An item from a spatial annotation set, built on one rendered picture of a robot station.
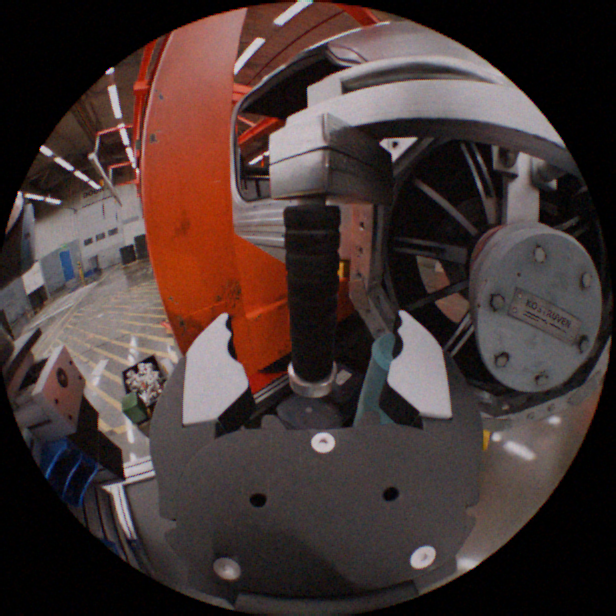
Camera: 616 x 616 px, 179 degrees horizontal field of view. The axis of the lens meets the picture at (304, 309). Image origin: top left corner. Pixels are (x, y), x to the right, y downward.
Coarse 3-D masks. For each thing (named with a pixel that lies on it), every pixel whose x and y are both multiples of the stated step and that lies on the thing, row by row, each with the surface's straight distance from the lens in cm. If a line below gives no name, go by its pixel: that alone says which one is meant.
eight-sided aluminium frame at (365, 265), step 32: (416, 160) 38; (352, 224) 35; (384, 224) 38; (352, 256) 36; (352, 288) 37; (608, 288) 47; (384, 320) 36; (608, 320) 48; (608, 352) 46; (576, 384) 46; (512, 416) 44; (544, 416) 46
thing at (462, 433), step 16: (448, 352) 10; (448, 368) 9; (448, 384) 9; (464, 384) 9; (464, 400) 8; (464, 416) 8; (480, 416) 8; (432, 432) 7; (448, 432) 7; (464, 432) 8; (480, 432) 8; (464, 448) 7; (480, 448) 8; (464, 464) 7; (464, 480) 7; (384, 496) 6
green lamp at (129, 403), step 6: (126, 396) 41; (132, 396) 40; (138, 396) 40; (126, 402) 40; (132, 402) 39; (138, 402) 39; (144, 402) 42; (126, 408) 39; (132, 408) 39; (138, 408) 39; (144, 408) 40; (126, 414) 40; (132, 414) 40; (138, 414) 40; (144, 414) 40; (132, 420) 41; (138, 420) 41
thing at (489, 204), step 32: (448, 160) 51; (480, 160) 43; (416, 192) 51; (480, 192) 41; (544, 192) 61; (576, 192) 48; (416, 224) 62; (384, 256) 42; (448, 256) 41; (416, 288) 57; (448, 288) 42; (416, 320) 49; (448, 320) 65; (480, 384) 49
